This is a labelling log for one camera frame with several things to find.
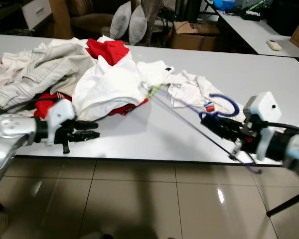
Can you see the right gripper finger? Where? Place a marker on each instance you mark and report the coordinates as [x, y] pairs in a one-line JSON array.
[[218, 133], [215, 121]]

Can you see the white shirt red blue print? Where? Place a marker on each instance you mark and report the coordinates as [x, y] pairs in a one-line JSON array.
[[189, 89]]

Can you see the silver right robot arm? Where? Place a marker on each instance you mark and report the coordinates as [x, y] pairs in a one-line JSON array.
[[296, 152]]

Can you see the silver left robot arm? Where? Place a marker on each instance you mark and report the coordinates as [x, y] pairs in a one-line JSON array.
[[10, 134]]

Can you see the red garment with white stripes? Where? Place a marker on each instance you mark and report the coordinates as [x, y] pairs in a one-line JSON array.
[[45, 99]]

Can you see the plain white T-shirt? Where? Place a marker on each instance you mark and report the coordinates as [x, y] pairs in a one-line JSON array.
[[109, 84]]

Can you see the beige denim jacket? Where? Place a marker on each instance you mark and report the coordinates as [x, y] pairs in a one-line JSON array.
[[45, 72]]

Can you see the plain red garment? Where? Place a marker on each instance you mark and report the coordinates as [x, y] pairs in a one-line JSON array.
[[107, 50]]

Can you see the black table leg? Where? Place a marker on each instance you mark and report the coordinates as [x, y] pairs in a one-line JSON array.
[[289, 204]]

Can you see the cream garment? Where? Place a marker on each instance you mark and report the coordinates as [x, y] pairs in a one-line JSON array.
[[2, 64]]

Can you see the small brown cardboard box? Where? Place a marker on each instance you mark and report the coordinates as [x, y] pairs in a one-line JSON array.
[[194, 37]]

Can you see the cream remote control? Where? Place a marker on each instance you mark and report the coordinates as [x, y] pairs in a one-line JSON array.
[[274, 45]]

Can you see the grey desk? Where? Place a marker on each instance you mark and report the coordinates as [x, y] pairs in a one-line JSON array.
[[254, 32]]

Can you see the brown armchair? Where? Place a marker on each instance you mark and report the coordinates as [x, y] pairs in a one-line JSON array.
[[84, 22]]

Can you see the grey pillow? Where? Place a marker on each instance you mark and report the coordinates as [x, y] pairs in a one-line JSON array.
[[121, 20], [138, 27]]

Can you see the blue plastic object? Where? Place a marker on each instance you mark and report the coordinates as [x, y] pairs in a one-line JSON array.
[[224, 4]]

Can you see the white drawer cabinet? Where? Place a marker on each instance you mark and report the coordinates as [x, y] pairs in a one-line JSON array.
[[37, 11]]

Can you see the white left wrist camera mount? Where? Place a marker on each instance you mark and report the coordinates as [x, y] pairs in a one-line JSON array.
[[62, 110]]

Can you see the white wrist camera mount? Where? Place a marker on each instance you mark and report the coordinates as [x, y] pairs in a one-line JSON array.
[[62, 110], [261, 107]]

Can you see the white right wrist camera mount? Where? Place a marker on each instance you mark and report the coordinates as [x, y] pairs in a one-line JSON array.
[[261, 107]]

